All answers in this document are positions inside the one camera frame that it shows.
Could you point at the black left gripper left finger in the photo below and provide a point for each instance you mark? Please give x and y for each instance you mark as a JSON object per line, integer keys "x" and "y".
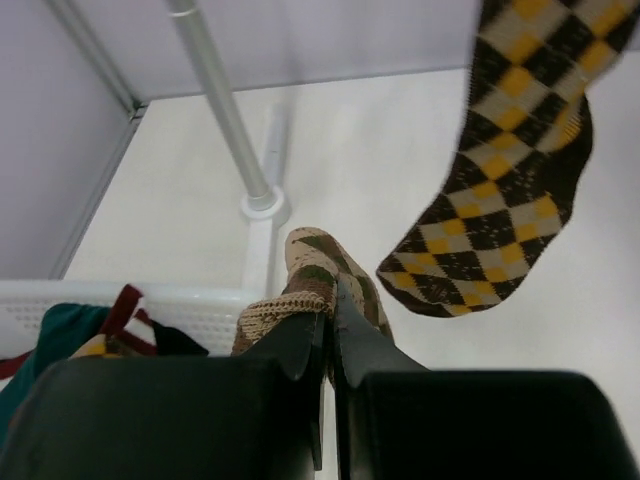
{"x": 251, "y": 416}

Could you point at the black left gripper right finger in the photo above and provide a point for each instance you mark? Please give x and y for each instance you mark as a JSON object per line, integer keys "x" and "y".
{"x": 396, "y": 419}

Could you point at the dark yellow argyle sock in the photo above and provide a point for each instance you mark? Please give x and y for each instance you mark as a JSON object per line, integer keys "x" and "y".
{"x": 102, "y": 346}

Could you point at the teal reindeer sock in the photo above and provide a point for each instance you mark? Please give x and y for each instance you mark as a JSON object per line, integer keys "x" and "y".
{"x": 64, "y": 329}

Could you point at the brown black argyle sock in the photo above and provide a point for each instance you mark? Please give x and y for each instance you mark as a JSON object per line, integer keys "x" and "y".
{"x": 526, "y": 139}

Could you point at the white plastic laundry basket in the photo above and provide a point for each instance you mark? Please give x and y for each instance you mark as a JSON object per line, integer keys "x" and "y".
{"x": 207, "y": 314}

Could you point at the black sock in basket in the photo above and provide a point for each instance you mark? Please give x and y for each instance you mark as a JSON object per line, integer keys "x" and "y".
{"x": 173, "y": 342}

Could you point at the tan sock with maroon stripes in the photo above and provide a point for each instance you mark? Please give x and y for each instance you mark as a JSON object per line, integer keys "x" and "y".
{"x": 127, "y": 320}

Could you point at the silver clothes rack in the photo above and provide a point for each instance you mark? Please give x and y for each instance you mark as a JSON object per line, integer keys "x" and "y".
{"x": 266, "y": 206}

